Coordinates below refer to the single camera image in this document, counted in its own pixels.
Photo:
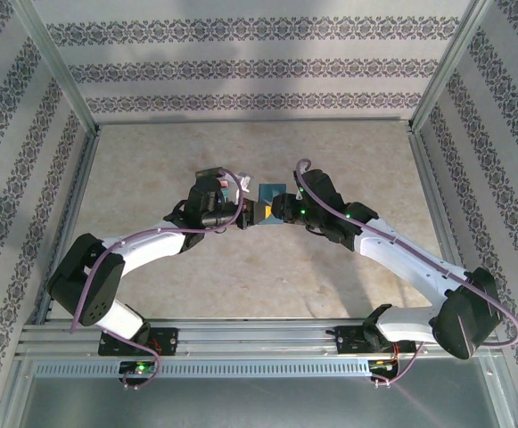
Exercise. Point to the blue card holder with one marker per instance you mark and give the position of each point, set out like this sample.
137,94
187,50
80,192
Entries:
269,194

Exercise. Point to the white card with red circle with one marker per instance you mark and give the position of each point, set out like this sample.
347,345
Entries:
224,184

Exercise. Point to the black card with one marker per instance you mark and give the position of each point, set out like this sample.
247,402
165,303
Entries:
209,173

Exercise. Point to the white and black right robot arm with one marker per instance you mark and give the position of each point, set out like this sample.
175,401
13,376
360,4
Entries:
401,264

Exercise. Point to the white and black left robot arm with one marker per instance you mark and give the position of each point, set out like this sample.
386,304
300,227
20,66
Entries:
160,247

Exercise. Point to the controller board with green light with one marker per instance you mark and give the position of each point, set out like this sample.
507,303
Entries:
140,368

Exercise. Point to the grey metal front panel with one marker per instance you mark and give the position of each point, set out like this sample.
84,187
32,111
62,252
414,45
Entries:
258,405

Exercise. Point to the aluminium side rail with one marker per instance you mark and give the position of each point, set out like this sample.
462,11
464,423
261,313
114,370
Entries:
435,200
69,223

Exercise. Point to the aluminium front rail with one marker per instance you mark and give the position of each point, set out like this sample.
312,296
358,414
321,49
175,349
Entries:
258,334

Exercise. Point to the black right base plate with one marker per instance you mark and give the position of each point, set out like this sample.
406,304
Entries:
347,341

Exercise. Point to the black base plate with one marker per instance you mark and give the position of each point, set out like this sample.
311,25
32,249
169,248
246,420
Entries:
347,341
167,341

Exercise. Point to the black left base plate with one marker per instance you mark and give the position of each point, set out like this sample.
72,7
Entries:
167,341

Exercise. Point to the aluminium frame post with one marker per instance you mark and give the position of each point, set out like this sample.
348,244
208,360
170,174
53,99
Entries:
451,67
60,67

